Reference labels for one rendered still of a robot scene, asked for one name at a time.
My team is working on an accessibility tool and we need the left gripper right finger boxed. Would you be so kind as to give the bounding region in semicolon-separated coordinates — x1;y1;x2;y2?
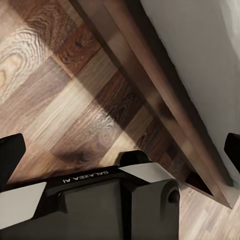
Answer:
224;133;240;173

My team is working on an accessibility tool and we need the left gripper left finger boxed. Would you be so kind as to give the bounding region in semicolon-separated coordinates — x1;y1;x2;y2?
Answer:
0;133;26;193

